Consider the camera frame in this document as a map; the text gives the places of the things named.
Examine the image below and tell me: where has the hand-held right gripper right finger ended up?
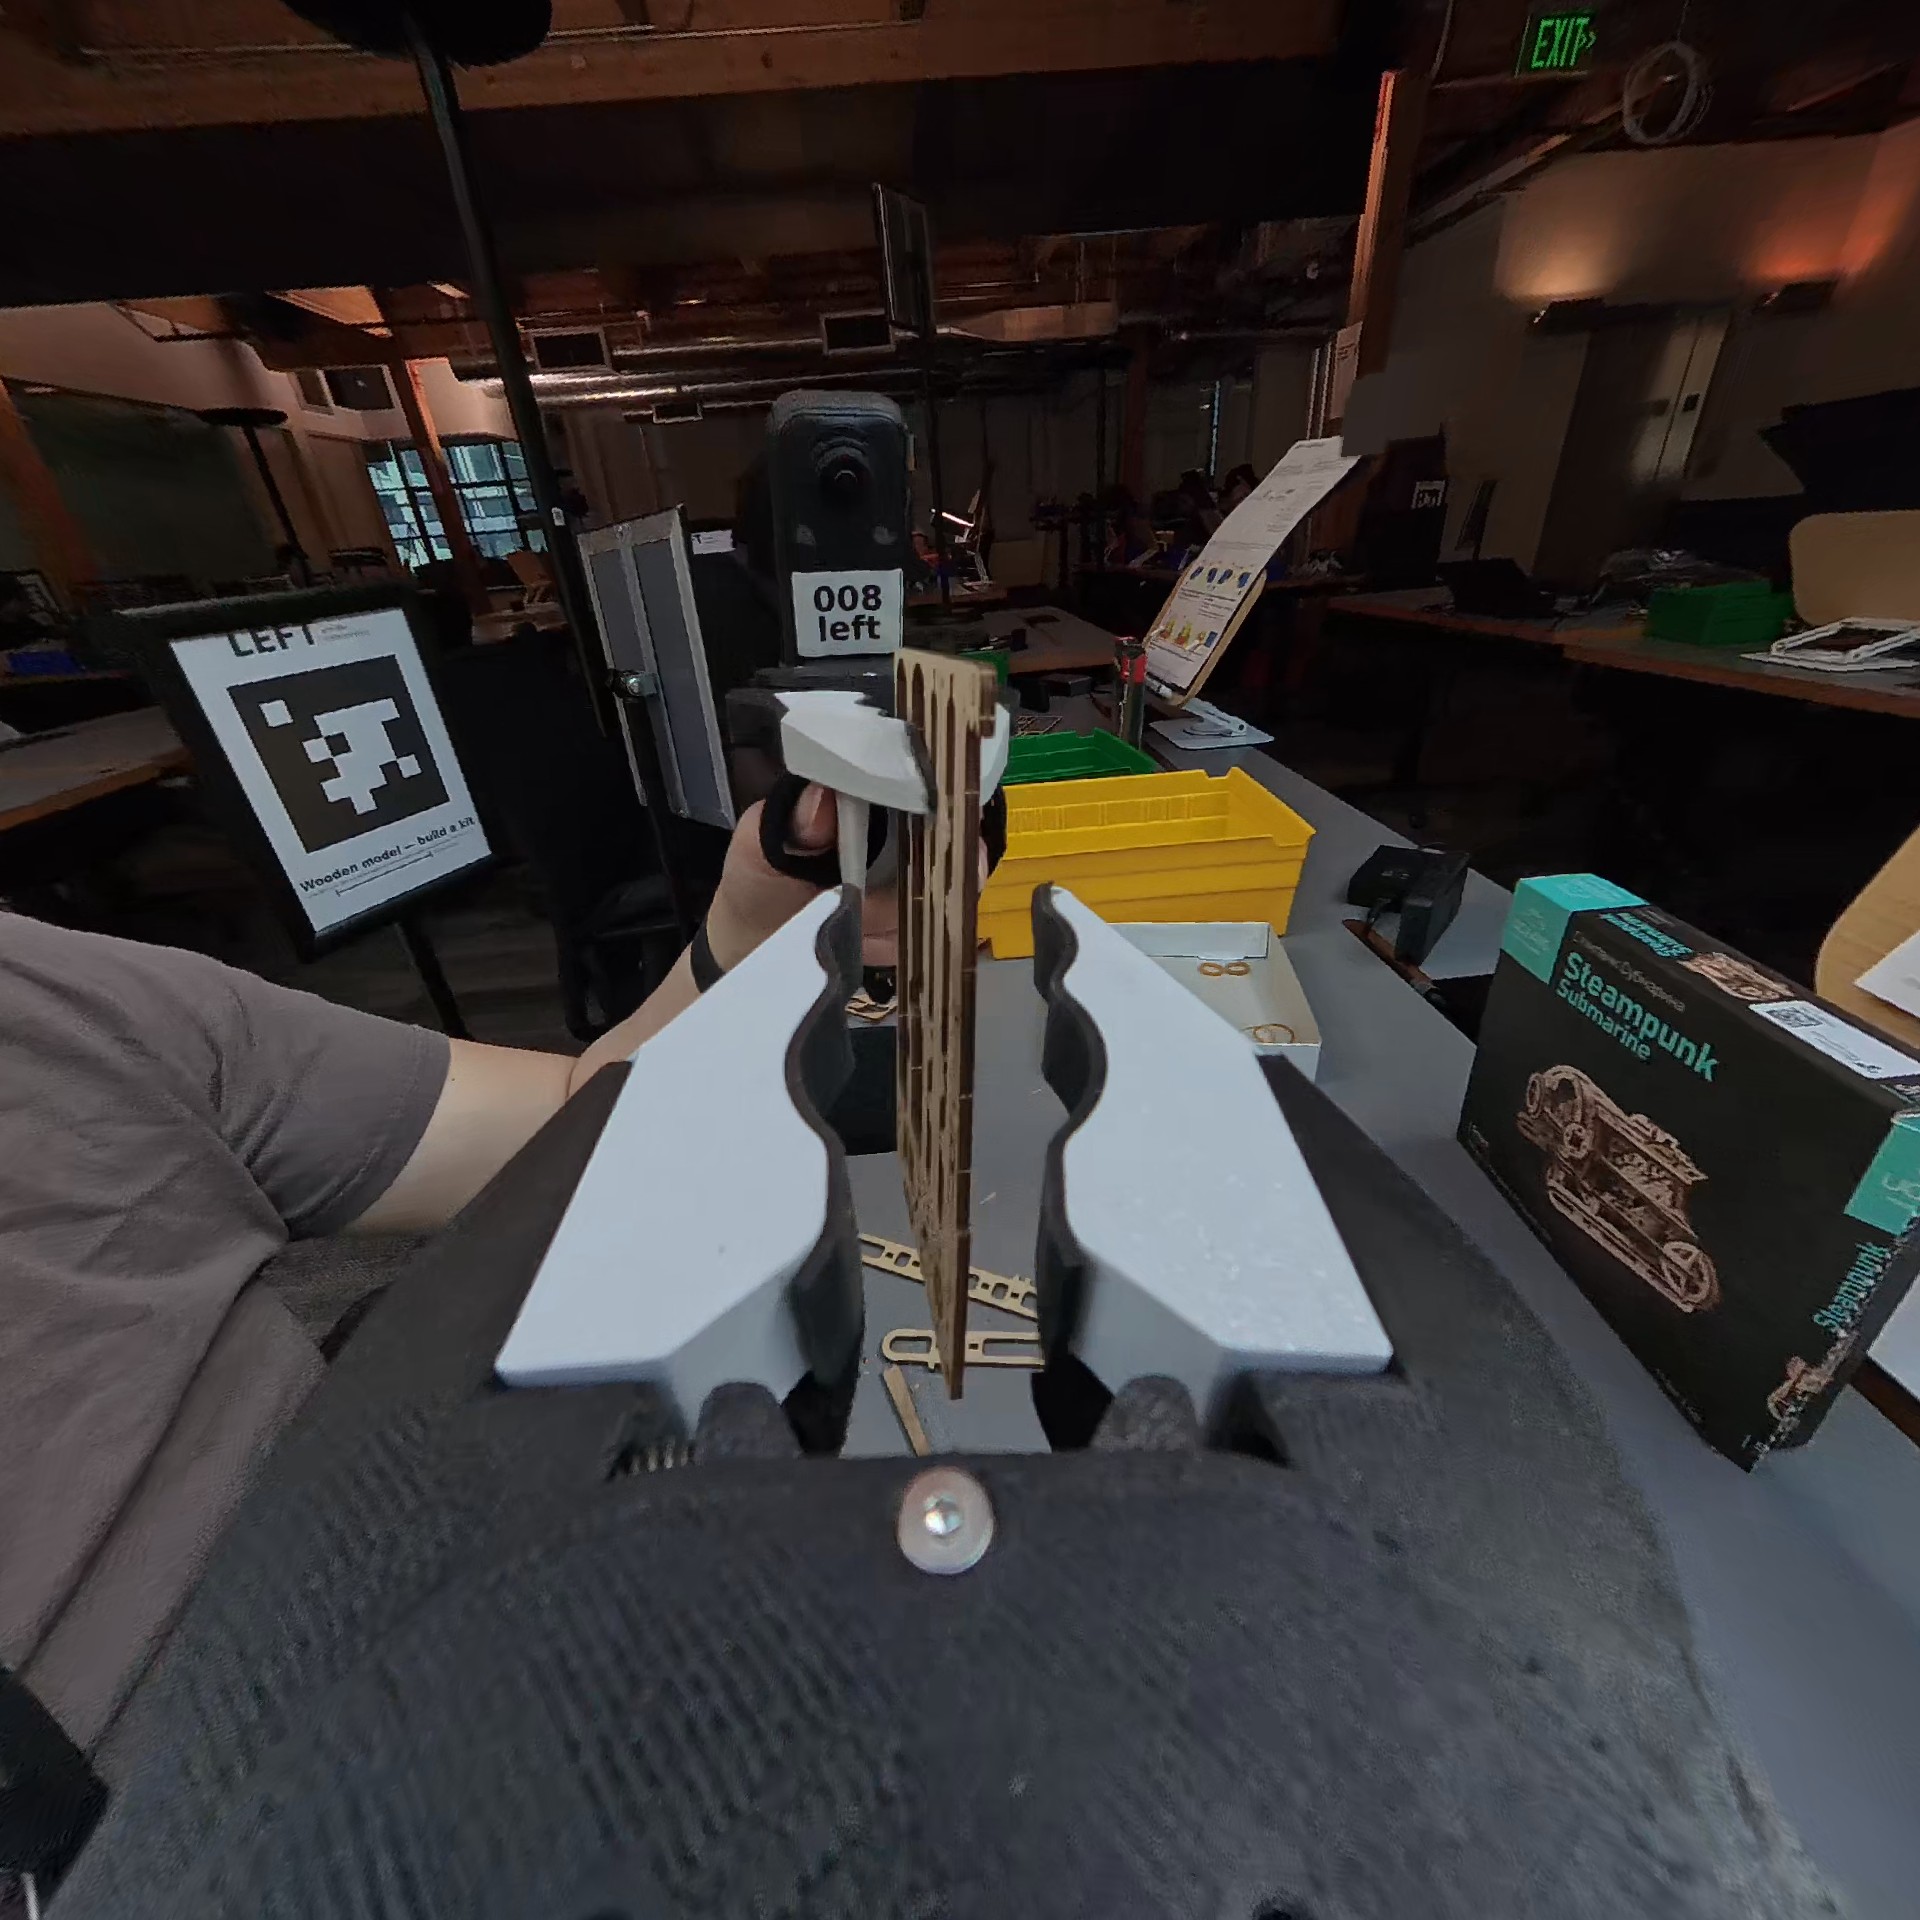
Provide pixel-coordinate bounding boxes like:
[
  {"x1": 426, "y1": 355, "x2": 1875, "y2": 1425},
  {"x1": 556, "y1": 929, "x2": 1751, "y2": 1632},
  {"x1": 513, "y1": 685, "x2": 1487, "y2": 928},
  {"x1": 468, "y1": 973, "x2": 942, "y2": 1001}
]
[{"x1": 1031, "y1": 885, "x2": 1398, "y2": 1446}]

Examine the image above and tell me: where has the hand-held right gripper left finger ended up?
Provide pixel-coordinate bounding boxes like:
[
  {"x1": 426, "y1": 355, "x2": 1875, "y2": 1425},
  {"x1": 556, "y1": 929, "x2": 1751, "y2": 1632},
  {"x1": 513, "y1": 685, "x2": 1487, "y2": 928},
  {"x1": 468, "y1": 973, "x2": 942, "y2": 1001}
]
[{"x1": 495, "y1": 885, "x2": 871, "y2": 1455}]

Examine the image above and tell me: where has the laser-cut wooden parts sheet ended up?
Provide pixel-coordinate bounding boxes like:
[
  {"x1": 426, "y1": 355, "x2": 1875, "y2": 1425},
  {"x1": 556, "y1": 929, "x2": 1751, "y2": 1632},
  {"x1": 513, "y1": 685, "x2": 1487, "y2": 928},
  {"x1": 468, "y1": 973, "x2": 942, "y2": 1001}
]
[{"x1": 894, "y1": 648, "x2": 1006, "y2": 1402}]

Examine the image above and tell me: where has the person's left forearm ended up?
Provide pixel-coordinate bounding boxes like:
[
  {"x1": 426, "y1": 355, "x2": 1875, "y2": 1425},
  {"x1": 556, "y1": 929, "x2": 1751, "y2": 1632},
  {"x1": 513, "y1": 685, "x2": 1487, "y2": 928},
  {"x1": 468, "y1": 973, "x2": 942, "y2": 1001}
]
[{"x1": 360, "y1": 937, "x2": 722, "y2": 1239}]

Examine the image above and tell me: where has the black model kit box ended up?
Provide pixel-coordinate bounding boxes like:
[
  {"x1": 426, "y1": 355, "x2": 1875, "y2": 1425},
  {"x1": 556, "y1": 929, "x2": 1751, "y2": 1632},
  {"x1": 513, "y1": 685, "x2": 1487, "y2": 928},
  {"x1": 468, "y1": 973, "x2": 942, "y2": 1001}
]
[{"x1": 1458, "y1": 874, "x2": 1920, "y2": 1474}]

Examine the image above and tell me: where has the person's left hand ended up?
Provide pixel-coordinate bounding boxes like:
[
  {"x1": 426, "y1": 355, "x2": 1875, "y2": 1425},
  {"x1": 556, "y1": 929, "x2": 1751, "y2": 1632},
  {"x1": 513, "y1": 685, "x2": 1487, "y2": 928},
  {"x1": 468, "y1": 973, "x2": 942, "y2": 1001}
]
[{"x1": 705, "y1": 782, "x2": 839, "y2": 994}]

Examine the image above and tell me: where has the green storage bin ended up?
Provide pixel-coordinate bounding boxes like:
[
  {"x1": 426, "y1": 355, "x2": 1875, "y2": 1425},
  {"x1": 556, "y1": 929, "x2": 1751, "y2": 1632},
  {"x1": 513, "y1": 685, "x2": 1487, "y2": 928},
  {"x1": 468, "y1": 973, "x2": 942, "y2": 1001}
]
[
  {"x1": 1641, "y1": 582, "x2": 1795, "y2": 650},
  {"x1": 997, "y1": 725, "x2": 1164, "y2": 790}
]

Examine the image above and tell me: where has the yellow storage bin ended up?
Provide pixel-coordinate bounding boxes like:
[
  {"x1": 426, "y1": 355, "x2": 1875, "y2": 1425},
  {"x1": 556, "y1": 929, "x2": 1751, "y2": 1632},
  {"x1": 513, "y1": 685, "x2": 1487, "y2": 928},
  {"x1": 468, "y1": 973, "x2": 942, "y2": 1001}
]
[{"x1": 974, "y1": 769, "x2": 1316, "y2": 962}]

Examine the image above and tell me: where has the grey light panel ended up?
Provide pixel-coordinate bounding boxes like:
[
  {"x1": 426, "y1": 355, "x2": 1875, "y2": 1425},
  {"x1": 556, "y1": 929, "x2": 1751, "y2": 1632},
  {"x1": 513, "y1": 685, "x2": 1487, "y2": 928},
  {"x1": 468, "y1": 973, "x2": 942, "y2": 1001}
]
[{"x1": 577, "y1": 509, "x2": 737, "y2": 830}]

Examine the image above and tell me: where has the slotted wooden strip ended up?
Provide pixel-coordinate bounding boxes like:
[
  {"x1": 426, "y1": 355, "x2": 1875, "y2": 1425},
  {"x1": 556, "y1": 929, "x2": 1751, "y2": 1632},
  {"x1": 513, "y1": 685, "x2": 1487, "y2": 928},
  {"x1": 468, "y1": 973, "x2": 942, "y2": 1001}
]
[
  {"x1": 875, "y1": 1320, "x2": 1047, "y2": 1371},
  {"x1": 859, "y1": 1231, "x2": 1042, "y2": 1324}
]

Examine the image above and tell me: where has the white open cardboard box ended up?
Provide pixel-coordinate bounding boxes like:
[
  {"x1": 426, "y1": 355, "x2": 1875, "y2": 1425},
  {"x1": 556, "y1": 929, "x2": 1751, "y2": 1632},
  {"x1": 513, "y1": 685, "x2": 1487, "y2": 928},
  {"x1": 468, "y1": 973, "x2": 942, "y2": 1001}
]
[{"x1": 1115, "y1": 920, "x2": 1326, "y2": 1087}]

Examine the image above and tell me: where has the instruction display stand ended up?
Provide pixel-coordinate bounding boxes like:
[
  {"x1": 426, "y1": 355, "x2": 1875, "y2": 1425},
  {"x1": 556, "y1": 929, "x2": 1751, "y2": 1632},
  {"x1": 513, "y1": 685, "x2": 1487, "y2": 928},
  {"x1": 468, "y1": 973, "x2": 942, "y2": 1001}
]
[{"x1": 1115, "y1": 438, "x2": 1364, "y2": 754}]

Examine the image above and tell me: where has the black power adapter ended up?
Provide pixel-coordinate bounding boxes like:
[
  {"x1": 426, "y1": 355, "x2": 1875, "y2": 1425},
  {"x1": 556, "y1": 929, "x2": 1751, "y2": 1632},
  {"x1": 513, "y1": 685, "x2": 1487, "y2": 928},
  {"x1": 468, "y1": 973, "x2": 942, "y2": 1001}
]
[{"x1": 1344, "y1": 842, "x2": 1474, "y2": 965}]

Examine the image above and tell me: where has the black stand pole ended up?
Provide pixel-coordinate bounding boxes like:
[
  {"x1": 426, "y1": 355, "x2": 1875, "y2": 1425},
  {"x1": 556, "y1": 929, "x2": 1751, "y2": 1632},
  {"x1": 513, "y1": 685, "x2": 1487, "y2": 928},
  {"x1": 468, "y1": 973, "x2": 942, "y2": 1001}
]
[{"x1": 395, "y1": 0, "x2": 604, "y2": 722}]

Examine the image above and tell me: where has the framed left marker sign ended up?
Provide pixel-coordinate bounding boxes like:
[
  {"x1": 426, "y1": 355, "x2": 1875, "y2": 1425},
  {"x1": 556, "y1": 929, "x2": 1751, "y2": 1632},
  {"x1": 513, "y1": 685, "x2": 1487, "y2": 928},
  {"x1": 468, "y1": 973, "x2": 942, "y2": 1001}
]
[{"x1": 125, "y1": 599, "x2": 497, "y2": 962}]

